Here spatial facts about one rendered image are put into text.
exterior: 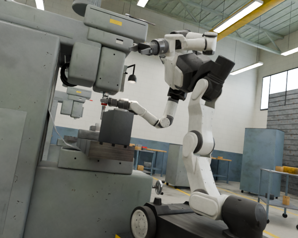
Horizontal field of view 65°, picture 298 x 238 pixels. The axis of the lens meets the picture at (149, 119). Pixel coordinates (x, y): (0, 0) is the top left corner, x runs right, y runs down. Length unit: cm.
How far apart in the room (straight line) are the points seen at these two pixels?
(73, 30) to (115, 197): 119
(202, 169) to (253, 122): 1006
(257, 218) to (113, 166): 92
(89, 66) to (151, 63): 757
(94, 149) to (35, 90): 59
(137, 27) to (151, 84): 719
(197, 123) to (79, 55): 93
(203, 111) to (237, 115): 942
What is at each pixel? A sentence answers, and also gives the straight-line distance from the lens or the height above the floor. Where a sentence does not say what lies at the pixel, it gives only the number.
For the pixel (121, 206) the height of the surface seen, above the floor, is 52.
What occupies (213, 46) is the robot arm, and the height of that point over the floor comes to 160.
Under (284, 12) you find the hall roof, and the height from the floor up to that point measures 620.
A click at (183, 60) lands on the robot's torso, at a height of 155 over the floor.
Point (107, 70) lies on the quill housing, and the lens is 177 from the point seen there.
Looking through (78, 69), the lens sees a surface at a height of 140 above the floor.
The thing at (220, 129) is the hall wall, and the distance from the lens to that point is 1030.
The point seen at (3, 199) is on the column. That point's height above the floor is 54.
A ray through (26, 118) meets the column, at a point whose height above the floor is 101.
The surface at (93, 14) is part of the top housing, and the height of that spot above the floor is 181.
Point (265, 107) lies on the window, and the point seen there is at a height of 323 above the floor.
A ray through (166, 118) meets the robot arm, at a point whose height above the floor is 118.
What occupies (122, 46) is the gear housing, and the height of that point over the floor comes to 164.
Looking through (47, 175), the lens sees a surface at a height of 68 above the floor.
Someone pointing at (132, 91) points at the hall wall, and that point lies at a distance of 875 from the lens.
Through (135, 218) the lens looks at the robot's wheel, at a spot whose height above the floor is 51.
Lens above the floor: 95
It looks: 7 degrees up
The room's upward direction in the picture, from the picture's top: 8 degrees clockwise
